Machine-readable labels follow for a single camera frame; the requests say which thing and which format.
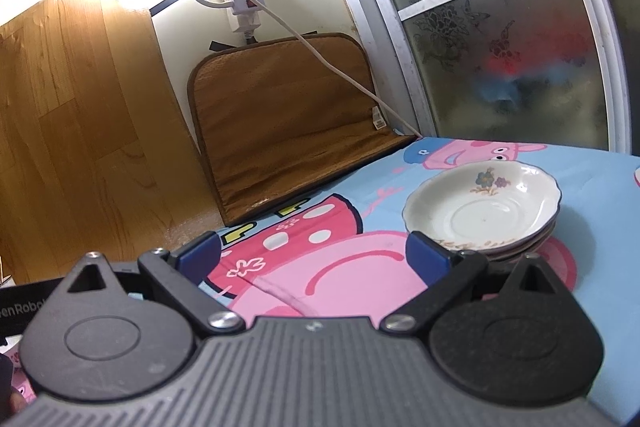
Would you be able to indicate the white plug adapter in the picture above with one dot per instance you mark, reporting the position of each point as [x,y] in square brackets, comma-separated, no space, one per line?
[245,7]

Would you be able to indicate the blue cartoon pig tablecloth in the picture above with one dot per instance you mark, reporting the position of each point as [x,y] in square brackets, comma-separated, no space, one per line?
[340,252]

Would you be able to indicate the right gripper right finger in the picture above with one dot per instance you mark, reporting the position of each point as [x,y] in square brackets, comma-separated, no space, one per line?
[508,334]

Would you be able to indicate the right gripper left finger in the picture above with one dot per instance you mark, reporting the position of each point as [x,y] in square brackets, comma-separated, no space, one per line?
[105,336]

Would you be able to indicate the frosted glass sliding door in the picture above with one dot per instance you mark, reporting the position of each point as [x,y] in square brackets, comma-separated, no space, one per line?
[555,71]

